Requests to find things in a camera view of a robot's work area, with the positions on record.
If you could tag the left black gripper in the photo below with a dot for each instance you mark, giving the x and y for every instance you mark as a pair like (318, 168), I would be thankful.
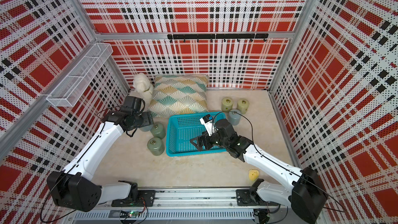
(148, 118)

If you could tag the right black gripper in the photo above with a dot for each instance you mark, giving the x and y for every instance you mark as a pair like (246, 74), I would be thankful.
(205, 137)

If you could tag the blue-grey tea canister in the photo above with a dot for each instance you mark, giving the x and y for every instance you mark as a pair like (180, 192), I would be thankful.
(146, 128)

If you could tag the dark green tea canister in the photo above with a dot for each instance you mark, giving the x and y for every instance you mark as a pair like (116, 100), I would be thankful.
(158, 130)

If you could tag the teal plastic basket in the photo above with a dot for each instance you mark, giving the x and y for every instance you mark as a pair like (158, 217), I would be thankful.
(181, 129)

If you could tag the olive green tea canister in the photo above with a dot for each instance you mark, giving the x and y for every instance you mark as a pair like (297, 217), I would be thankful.
(156, 146)

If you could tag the light blue tea canister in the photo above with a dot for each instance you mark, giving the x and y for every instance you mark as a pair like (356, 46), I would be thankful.
(234, 117)

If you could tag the yellow-green tea canister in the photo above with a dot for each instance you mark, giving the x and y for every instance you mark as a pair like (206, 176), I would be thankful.
(227, 104)

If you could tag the pale yellow tea canister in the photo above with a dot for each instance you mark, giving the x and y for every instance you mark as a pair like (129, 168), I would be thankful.
(243, 105)

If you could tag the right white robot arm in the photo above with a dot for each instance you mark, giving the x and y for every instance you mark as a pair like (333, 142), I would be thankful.
(300, 189)

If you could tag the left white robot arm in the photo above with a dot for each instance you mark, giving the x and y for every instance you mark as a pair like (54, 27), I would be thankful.
(73, 188)

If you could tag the white plush toy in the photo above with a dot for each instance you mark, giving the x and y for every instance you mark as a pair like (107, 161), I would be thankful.
(143, 86)

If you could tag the fan-patterned cushion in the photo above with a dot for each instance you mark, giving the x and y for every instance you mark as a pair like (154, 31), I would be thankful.
(178, 95)

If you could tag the yellow sponge toy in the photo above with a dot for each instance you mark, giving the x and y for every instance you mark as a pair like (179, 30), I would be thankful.
(253, 174)

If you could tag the green circuit board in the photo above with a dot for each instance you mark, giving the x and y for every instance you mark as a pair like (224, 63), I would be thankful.
(129, 214)

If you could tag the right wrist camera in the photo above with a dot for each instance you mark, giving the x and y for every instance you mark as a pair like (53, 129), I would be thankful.
(208, 122)

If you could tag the metal base rail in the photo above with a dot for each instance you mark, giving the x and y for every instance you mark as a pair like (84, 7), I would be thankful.
(168, 204)

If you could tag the clear wire wall shelf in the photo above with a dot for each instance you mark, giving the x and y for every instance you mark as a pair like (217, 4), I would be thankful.
(73, 85)

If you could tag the black wall hook rail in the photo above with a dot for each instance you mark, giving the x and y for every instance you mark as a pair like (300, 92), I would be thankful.
(249, 36)

